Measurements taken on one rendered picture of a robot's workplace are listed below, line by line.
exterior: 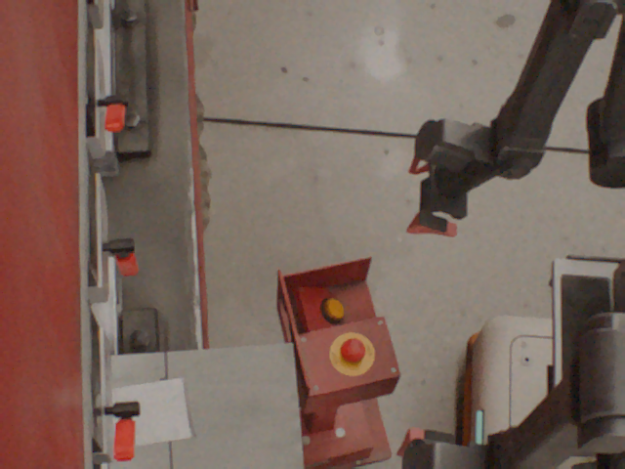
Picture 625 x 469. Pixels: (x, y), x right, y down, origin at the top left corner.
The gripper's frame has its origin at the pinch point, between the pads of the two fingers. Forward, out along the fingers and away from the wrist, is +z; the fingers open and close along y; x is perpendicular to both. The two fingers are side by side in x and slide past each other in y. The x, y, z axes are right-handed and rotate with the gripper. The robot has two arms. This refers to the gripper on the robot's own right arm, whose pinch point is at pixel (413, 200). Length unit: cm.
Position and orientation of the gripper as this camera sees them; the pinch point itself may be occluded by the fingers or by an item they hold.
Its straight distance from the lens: 168.1
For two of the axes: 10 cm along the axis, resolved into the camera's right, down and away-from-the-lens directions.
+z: -5.0, 3.0, 8.1
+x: 8.7, 2.4, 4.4
